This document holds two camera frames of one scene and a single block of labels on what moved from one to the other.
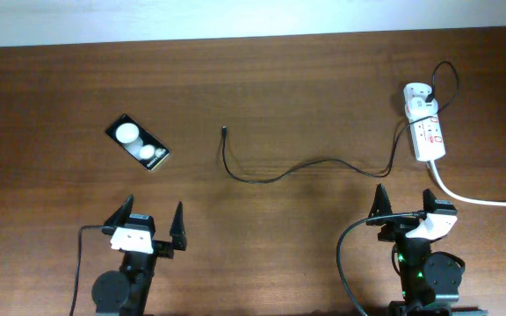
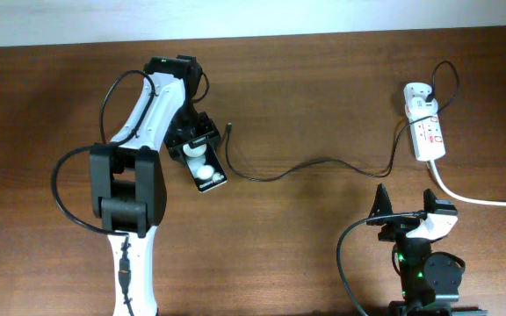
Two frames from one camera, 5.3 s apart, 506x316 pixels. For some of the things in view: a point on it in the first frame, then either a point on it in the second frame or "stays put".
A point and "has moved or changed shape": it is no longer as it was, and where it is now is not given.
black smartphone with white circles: x=137 y=141 has moved or changed shape
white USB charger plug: x=418 y=108 stays put
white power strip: x=426 y=132 stays put
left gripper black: x=165 y=247 -> x=175 y=140
